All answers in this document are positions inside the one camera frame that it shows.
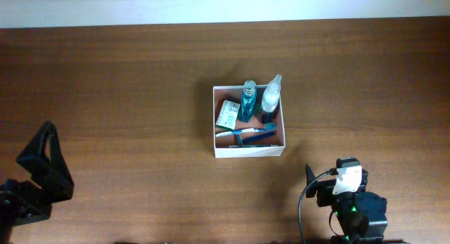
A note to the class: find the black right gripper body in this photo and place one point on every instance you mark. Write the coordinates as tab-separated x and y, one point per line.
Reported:
325	192

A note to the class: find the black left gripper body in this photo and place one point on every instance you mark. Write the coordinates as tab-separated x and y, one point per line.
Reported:
40	187

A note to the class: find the blue white toothbrush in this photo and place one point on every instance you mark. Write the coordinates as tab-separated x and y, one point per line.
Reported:
267	127

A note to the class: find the blue disposable razor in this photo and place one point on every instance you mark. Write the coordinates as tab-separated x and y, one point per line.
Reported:
250	139

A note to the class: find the teal mouthwash bottle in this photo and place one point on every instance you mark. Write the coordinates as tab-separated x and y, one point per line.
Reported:
248	100

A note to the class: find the green white soap box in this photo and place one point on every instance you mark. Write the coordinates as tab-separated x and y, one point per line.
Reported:
228	115

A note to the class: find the teal toothpaste tube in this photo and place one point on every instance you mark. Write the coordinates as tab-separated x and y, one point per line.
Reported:
254	146

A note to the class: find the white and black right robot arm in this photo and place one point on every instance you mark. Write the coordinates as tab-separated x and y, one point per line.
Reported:
361	214

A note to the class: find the white cardboard box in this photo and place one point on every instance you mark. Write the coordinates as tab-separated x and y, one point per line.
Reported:
227	146

